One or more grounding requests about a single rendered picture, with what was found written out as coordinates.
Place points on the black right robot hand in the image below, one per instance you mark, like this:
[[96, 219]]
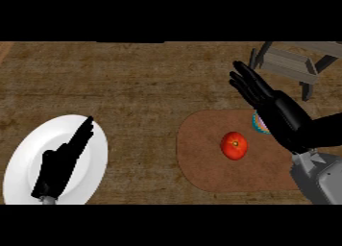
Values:
[[281, 115]]

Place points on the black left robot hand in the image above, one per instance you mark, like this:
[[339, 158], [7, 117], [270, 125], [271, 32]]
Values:
[[59, 166]]

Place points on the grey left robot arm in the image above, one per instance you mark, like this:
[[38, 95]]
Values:
[[49, 201]]

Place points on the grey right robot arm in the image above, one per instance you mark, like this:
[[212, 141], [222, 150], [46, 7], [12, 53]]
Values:
[[321, 179]]

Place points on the cupcake with teal wrapper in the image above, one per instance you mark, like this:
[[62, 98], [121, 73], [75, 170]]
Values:
[[259, 124]]

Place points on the grey tiered basket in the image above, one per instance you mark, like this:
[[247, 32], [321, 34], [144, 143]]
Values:
[[290, 64]]

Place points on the brown oval cutting board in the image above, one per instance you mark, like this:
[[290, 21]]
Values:
[[215, 173]]

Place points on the white round plate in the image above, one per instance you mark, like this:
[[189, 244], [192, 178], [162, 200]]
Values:
[[31, 153]]

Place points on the red tomato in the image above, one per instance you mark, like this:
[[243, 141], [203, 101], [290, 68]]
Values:
[[234, 145]]

